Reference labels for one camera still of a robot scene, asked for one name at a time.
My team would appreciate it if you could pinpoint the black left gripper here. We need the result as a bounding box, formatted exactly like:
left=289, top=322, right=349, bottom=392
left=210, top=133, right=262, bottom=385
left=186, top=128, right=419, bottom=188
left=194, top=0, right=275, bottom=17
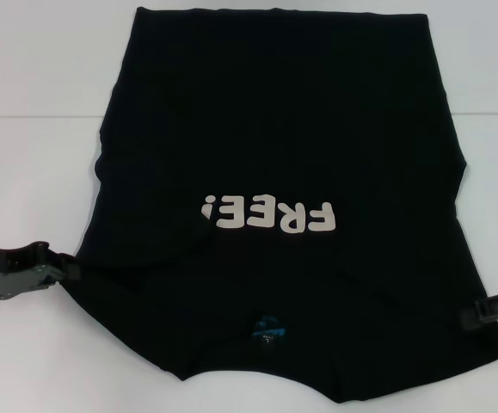
left=0, top=241, right=82, bottom=300

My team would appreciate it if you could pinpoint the black shirt with FREE print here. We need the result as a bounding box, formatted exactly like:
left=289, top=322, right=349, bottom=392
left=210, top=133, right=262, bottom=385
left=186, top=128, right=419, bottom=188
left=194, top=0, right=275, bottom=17
left=74, top=6, right=498, bottom=395

